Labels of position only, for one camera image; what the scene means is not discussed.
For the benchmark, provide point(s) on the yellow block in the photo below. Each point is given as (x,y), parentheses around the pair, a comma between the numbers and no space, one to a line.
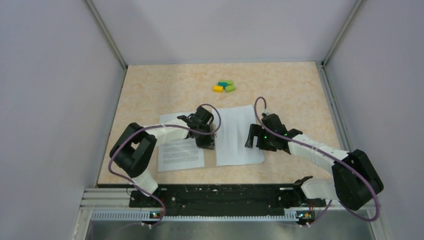
(218,88)

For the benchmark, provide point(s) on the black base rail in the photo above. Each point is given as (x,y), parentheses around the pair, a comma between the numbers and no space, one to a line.
(225,200)

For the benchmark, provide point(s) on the grey slotted cable duct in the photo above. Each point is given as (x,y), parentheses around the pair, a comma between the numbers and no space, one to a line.
(139,215)

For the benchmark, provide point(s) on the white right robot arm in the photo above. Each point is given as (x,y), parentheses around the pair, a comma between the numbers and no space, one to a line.
(354,180)

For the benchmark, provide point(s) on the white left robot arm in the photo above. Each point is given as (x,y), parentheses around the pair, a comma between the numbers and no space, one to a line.
(132,152)

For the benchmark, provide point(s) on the printed white paper sheet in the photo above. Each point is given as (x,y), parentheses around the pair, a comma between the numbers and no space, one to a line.
(180,155)

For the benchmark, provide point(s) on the metal folder clip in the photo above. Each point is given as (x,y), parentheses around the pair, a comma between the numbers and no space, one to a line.
(214,128)

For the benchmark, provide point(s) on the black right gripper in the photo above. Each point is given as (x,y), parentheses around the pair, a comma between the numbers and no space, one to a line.
(257,130)

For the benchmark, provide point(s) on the white paper sheet stack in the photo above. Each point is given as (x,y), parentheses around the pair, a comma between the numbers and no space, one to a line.
(232,135)

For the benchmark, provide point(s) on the light green block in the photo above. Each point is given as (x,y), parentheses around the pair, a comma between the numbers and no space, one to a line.
(230,88)

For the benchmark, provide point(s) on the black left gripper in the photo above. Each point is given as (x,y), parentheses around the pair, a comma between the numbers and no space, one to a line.
(207,144)

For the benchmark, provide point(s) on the teal block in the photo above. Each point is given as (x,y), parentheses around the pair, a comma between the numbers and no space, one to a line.
(222,84)

